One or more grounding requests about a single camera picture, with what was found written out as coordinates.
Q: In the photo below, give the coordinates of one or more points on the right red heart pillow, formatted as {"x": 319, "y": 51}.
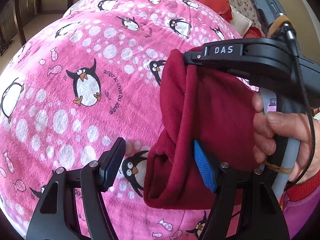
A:
{"x": 253, "y": 32}

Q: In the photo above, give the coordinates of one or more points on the dark red fleece garment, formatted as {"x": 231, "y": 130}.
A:
{"x": 197, "y": 103}

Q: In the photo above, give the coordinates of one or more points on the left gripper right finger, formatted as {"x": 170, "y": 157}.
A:
{"x": 245, "y": 206}

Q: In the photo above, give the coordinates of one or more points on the right hand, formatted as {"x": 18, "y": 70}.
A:
{"x": 291, "y": 125}

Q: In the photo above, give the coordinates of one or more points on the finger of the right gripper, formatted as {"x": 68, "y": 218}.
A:
{"x": 221, "y": 54}

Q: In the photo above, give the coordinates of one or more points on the pink penguin fleece blanket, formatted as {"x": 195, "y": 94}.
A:
{"x": 81, "y": 82}

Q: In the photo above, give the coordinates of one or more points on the white square pillow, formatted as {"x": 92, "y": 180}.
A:
{"x": 240, "y": 23}

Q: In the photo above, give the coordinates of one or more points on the pink sleeve forearm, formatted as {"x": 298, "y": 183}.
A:
{"x": 299, "y": 203}

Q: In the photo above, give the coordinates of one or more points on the dark wooden side table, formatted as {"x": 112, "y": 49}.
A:
{"x": 15, "y": 14}

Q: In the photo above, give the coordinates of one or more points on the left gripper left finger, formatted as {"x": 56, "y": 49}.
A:
{"x": 56, "y": 217}

